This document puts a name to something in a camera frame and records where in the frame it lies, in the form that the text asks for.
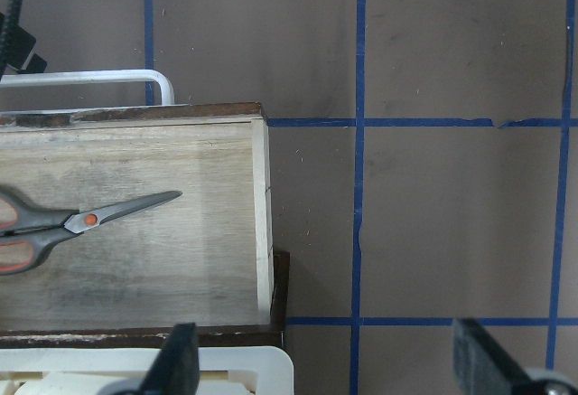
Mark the dark brown wooden cabinet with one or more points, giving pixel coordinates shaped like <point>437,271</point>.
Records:
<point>270,334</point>

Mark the orange grey handled scissors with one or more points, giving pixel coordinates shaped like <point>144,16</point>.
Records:
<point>29,234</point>

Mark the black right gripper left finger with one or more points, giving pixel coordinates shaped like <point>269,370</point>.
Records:
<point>175,370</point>

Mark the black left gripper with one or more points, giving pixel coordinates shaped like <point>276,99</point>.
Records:
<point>18,54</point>

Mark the white foam tray box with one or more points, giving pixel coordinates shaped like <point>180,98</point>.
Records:
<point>223,370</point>

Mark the white drawer handle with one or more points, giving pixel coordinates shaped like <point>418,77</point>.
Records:
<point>93,77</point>

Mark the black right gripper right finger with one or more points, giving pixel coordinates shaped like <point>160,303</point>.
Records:
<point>482,366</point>

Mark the light wooden drawer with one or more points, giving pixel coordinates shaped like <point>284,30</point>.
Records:
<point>205,257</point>

